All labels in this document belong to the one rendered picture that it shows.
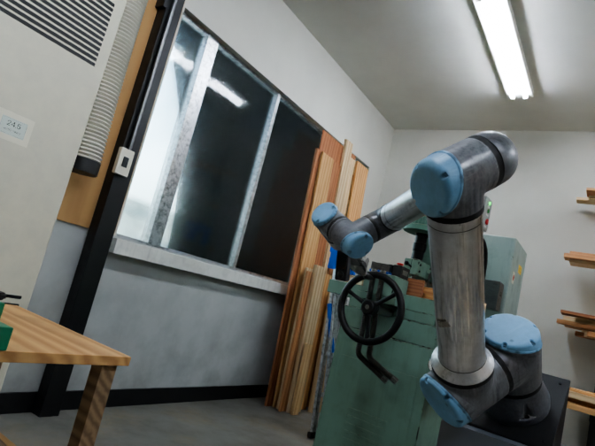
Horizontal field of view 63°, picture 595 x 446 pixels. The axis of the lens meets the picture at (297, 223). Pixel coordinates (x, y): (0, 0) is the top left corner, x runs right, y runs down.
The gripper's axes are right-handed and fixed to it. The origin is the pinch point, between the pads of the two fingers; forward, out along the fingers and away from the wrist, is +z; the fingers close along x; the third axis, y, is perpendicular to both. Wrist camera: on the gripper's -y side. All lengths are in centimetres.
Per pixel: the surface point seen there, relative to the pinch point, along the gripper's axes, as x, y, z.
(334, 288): 31.6, 6.1, 33.4
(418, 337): -12.1, -4.9, 37.4
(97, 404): 21, -75, -56
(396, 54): 88, 214, 65
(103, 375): 21, -69, -60
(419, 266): -1.0, 27.4, 39.1
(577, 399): -48, 47, 230
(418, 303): -9.2, 7.7, 32.8
